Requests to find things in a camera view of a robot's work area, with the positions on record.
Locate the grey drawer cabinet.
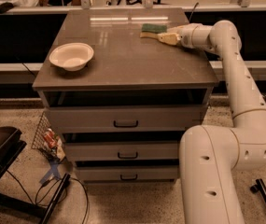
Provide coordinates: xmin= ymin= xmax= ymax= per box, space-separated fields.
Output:
xmin=33 ymin=8 xmax=217 ymax=170

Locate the top grey drawer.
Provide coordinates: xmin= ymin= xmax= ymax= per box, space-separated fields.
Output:
xmin=45 ymin=105 xmax=207 ymax=133

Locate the white paper bowl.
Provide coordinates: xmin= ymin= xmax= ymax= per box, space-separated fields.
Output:
xmin=49 ymin=43 xmax=94 ymax=71

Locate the wire mesh basket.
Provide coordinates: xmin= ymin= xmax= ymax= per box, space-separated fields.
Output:
xmin=31 ymin=114 xmax=65 ymax=162

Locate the middle grey drawer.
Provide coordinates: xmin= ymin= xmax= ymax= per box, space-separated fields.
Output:
xmin=63 ymin=141 xmax=178 ymax=161

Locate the green yellow sponge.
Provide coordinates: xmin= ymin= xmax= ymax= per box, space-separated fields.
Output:
xmin=140 ymin=23 xmax=167 ymax=39

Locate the bottom grey drawer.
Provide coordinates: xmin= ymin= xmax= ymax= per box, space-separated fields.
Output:
xmin=75 ymin=166 xmax=179 ymax=182

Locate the blue tape cross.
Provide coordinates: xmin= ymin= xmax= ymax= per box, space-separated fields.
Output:
xmin=39 ymin=161 xmax=61 ymax=184

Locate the black bar on floor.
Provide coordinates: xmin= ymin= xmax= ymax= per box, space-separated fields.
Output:
xmin=38 ymin=174 xmax=70 ymax=224

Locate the black office chair base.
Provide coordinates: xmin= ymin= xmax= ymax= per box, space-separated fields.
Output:
xmin=0 ymin=126 xmax=45 ymax=218

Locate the grey drawer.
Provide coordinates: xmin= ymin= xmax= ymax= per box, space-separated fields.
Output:
xmin=45 ymin=105 xmax=207 ymax=133
xmin=63 ymin=141 xmax=178 ymax=161
xmin=75 ymin=166 xmax=179 ymax=182

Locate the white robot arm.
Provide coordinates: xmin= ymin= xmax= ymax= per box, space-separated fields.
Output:
xmin=158 ymin=21 xmax=266 ymax=224

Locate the red snack packet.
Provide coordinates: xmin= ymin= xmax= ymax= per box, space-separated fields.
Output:
xmin=43 ymin=129 xmax=57 ymax=149

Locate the black floor cable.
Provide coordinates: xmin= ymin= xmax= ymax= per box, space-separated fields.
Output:
xmin=6 ymin=169 xmax=91 ymax=224

